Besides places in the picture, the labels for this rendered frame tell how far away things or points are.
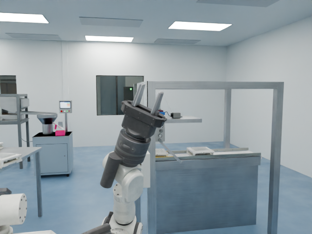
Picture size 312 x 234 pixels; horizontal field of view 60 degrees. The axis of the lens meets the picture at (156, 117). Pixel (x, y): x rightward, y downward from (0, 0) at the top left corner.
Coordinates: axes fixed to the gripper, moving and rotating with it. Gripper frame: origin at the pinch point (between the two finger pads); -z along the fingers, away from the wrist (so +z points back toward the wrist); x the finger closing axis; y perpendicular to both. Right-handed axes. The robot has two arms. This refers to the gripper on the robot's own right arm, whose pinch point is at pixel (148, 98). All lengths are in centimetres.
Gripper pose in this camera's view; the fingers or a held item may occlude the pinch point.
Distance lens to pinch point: 70.4
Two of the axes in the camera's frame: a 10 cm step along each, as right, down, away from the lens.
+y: 3.5, -2.2, 9.1
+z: -3.2, 8.9, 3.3
